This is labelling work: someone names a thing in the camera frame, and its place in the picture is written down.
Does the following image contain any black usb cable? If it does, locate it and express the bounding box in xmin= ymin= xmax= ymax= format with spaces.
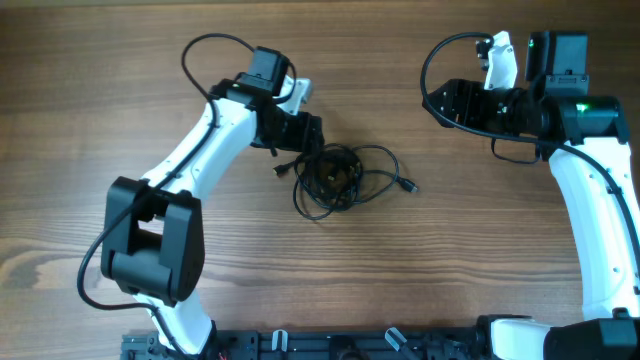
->
xmin=272 ymin=143 xmax=366 ymax=222

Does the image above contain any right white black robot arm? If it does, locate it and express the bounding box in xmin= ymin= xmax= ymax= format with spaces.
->
xmin=422 ymin=31 xmax=639 ymax=359

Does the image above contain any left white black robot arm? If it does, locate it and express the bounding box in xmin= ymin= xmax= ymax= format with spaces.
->
xmin=99 ymin=47 xmax=323 ymax=359

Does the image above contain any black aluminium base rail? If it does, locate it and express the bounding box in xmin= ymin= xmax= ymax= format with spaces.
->
xmin=119 ymin=327 xmax=566 ymax=360

